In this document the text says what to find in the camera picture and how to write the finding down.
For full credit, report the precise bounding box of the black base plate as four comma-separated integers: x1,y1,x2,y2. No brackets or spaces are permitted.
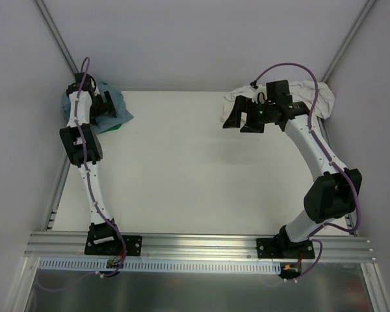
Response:
255,237,315,259
84,235,143,257

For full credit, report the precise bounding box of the left aluminium frame post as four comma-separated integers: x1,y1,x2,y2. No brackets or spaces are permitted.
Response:
32,0,79,83

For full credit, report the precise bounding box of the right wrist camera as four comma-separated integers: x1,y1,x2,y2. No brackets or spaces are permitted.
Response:
250,81,267,105

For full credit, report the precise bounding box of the white t shirt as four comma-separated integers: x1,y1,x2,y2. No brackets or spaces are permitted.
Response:
224,81,335,120

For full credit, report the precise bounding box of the blue t shirt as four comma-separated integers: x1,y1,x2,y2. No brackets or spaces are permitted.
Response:
60,81,135,134

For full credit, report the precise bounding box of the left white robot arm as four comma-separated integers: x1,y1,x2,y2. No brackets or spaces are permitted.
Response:
59,72,124,256

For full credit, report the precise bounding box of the aluminium frame post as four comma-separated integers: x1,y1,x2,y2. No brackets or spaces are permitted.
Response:
32,0,79,83
322,0,378,84

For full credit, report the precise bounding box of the right aluminium frame post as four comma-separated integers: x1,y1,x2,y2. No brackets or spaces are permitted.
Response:
322,0,378,84

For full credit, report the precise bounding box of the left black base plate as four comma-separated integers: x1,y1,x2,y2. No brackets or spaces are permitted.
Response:
84,235,143,257

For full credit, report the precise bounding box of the green t shirt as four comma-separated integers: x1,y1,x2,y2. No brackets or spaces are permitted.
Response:
103,124,122,133

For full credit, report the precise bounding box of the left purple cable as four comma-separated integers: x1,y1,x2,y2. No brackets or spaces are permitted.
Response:
77,57,129,278

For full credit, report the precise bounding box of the slotted white cable duct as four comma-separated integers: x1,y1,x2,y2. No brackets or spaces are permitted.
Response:
38,257,281,275

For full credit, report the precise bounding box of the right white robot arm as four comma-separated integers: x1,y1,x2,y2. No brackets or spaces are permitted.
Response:
223,80,362,259

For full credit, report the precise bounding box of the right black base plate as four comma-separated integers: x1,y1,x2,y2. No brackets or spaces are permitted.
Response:
255,237,315,259

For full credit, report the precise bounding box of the aluminium mounting rail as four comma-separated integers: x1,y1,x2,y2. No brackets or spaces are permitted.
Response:
24,231,377,263

